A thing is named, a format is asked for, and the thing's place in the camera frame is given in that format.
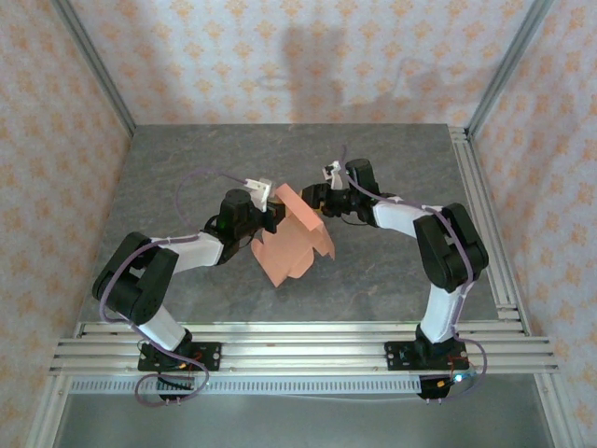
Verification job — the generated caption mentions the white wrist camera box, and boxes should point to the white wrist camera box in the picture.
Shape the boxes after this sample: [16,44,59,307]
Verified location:
[243,175,277,211]
[321,161,347,190]

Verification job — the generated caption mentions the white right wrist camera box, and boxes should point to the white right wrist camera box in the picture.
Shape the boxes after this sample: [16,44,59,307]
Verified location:
[321,161,347,190]

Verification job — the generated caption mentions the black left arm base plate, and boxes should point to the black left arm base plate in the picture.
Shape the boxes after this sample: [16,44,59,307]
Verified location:
[138,342,223,373]

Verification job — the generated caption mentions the aluminium frame post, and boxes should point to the aluminium frame post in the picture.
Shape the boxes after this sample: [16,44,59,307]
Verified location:
[49,0,138,139]
[465,0,557,140]

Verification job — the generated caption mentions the wide aluminium mounting rail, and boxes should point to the wide aluminium mounting rail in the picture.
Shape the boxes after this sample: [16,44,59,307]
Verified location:
[49,319,561,377]

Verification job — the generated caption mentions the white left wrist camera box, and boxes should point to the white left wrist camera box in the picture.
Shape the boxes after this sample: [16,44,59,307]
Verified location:
[243,175,277,211]

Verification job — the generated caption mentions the long aluminium side rail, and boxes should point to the long aluminium side rail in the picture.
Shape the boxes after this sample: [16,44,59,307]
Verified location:
[448,124,532,324]

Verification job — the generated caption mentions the pink cardboard paper box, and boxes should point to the pink cardboard paper box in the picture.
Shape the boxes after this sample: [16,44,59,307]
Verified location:
[250,182,337,288]

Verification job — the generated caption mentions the slotted grey cable duct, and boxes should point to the slotted grey cable duct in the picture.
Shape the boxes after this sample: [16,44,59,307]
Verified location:
[69,375,423,396]

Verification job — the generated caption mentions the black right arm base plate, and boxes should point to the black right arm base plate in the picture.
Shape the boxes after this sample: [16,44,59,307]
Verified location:
[383,340,470,373]

